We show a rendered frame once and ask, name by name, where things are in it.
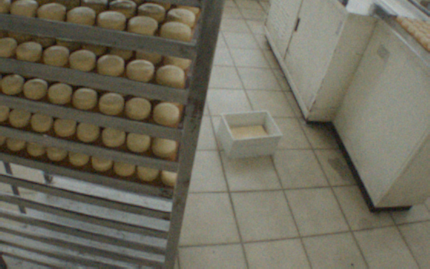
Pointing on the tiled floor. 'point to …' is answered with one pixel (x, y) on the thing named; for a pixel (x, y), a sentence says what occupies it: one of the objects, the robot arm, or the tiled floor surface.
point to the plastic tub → (248, 134)
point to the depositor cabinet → (318, 43)
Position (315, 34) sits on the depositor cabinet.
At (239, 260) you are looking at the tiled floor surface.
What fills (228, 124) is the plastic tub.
